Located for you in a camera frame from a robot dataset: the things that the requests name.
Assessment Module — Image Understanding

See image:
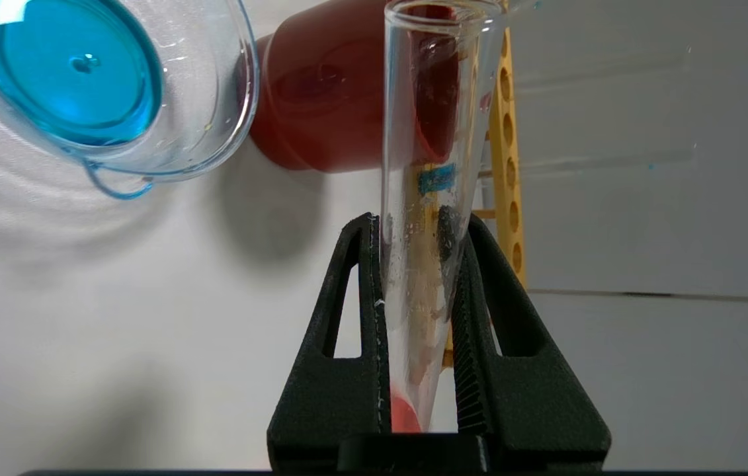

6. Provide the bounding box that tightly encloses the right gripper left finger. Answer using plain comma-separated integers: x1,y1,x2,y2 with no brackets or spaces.
267,212,392,470

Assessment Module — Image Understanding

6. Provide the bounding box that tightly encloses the clear glass dish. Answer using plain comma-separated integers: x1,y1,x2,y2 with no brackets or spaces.
0,0,261,201

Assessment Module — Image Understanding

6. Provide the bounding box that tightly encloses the red plastic cup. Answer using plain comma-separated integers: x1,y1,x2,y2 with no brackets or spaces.
249,0,480,174

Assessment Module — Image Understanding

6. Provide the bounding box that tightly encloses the wooden test tube rack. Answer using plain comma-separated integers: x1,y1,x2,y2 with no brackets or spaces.
443,26,528,368

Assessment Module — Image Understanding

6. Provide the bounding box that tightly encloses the test tube red liquid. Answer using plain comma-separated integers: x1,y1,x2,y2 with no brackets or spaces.
380,0,507,434

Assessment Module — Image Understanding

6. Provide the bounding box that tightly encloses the test tube blue liquid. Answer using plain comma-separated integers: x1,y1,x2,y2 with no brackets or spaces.
417,149,700,196

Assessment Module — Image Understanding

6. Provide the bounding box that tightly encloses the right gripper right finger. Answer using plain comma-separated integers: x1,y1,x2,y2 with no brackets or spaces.
448,212,612,470

